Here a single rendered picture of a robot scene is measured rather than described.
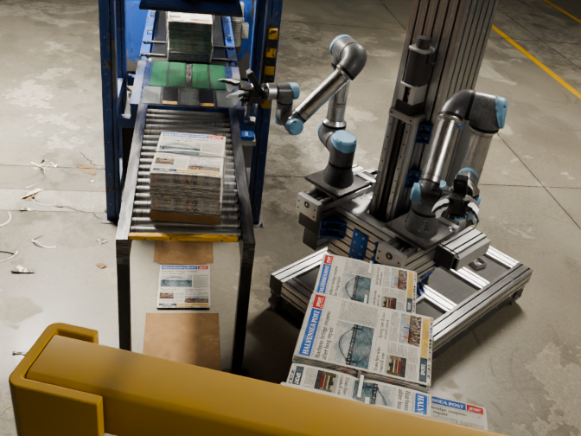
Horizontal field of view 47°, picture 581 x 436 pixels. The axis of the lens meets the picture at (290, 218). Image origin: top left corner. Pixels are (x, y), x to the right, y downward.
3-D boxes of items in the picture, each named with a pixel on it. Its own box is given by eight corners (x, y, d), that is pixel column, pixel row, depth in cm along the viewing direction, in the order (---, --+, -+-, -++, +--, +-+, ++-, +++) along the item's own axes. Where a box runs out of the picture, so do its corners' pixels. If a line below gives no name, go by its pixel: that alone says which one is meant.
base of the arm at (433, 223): (417, 214, 297) (421, 195, 292) (444, 229, 289) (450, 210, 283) (396, 224, 288) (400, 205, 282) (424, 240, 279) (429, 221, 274)
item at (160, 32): (237, 79, 444) (238, 65, 439) (138, 73, 433) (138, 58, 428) (226, 14, 571) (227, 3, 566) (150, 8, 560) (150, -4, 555)
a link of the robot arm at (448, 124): (445, 78, 253) (408, 197, 246) (474, 85, 251) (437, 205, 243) (444, 90, 265) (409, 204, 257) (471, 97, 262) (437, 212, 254)
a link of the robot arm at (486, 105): (441, 204, 286) (475, 85, 257) (475, 214, 283) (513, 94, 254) (437, 217, 276) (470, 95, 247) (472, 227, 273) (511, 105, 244)
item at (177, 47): (211, 62, 437) (213, 22, 423) (166, 59, 432) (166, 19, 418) (210, 44, 469) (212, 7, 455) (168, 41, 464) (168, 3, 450)
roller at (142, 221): (242, 234, 280) (243, 224, 277) (129, 231, 272) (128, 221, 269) (242, 227, 284) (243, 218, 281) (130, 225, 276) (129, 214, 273)
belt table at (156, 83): (244, 125, 384) (245, 108, 379) (130, 118, 374) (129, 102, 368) (237, 80, 443) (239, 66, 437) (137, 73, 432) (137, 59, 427)
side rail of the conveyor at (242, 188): (253, 266, 273) (256, 242, 267) (240, 266, 272) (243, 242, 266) (236, 127, 385) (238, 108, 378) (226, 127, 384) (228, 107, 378)
